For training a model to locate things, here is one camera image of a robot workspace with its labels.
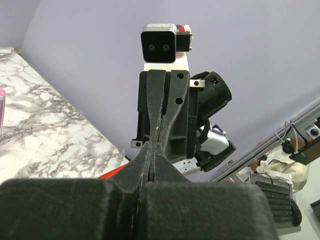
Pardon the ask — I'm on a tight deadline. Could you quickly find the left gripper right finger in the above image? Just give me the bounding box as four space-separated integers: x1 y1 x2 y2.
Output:
141 142 278 240

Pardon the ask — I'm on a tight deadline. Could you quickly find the pink metronome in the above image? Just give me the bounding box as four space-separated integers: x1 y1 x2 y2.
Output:
0 88 6 135

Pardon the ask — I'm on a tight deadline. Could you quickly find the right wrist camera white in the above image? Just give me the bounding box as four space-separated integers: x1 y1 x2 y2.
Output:
140 23 194 72

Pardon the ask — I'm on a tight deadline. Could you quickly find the aluminium frame rail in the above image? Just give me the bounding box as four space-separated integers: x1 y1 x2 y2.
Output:
208 98 320 183

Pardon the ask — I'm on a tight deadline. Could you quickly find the red key tag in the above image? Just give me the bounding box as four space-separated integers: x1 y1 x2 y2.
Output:
98 163 127 179

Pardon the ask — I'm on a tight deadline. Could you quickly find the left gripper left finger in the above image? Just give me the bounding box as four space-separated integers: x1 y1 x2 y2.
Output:
0 142 152 240

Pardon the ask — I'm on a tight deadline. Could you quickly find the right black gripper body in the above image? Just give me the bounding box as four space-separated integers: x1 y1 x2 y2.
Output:
130 69 201 161

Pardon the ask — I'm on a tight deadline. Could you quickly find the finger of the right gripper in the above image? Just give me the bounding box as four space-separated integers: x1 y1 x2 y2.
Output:
159 70 190 144
146 69 166 142

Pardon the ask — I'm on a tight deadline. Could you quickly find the black keyboard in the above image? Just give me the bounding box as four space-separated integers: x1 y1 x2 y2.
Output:
248 173 302 229

